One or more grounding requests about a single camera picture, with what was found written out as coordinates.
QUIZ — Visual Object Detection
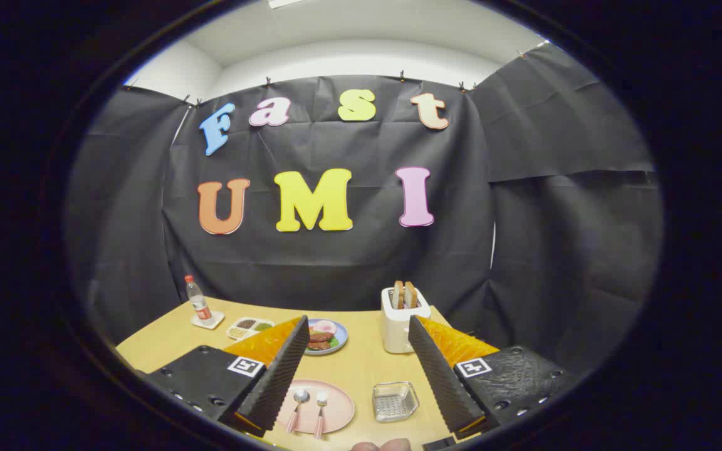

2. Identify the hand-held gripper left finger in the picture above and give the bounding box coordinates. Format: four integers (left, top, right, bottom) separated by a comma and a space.
145, 315, 311, 438

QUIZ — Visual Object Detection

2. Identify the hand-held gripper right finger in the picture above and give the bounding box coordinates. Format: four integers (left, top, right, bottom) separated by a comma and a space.
407, 314, 581, 440

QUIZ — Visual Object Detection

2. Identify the checkered handle spoon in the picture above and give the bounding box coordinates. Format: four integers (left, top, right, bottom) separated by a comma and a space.
286, 390, 310, 433

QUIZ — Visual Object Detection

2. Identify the checkered handle fork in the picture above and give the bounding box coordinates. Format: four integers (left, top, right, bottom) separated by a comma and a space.
313, 390, 330, 439

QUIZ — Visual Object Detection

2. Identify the white divided condiment tray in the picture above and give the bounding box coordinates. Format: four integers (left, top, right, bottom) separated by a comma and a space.
226, 317, 276, 341

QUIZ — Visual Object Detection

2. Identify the white toaster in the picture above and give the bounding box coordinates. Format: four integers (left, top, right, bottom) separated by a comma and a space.
381, 285, 432, 355

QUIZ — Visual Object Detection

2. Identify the pink plate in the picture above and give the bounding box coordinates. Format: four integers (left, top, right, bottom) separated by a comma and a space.
275, 379, 355, 434

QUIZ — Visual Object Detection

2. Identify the blue plate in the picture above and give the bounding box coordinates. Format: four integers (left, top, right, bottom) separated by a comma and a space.
303, 318, 348, 356

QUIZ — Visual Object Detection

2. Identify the white square coaster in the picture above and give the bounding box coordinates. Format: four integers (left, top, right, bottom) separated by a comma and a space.
191, 311, 226, 330

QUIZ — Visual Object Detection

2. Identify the clear bottle with red cap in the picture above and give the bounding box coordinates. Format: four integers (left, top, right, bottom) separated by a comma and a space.
184, 275, 212, 323

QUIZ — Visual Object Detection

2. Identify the metal wire basket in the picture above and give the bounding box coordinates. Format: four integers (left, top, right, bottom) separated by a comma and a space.
372, 381, 420, 422

